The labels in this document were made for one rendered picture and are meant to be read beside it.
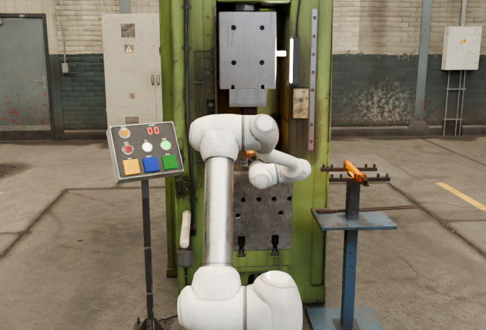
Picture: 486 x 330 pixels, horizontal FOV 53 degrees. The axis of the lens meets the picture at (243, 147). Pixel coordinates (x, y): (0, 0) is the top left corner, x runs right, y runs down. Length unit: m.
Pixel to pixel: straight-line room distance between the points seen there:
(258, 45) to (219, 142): 1.02
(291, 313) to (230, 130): 0.64
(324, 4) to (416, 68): 6.56
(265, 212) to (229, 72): 0.79
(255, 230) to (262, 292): 1.21
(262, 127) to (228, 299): 0.58
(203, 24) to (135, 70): 5.26
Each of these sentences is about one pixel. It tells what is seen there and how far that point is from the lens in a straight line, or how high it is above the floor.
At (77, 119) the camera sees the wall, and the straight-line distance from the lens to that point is 8.87.
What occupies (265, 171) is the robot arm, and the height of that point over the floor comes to 1.02.
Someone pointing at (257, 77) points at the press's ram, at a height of 1.43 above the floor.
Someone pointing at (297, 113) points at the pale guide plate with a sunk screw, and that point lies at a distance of 2.79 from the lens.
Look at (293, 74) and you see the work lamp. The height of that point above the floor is 1.43.
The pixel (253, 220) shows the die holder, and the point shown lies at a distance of 2.71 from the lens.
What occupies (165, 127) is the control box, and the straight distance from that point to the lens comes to 2.57.
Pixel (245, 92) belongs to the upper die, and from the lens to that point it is 2.61.
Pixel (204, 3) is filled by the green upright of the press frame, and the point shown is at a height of 1.82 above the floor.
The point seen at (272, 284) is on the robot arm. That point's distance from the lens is 1.55.
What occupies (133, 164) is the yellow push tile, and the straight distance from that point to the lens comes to 2.44.
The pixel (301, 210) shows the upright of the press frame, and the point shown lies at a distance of 2.95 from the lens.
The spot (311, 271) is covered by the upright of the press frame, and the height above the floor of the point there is 0.22.
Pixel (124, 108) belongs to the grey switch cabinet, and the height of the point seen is 0.62.
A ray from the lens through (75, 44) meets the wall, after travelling 8.77.
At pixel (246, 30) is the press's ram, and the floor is 1.67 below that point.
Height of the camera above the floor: 1.58
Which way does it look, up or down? 12 degrees down
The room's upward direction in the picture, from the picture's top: straight up
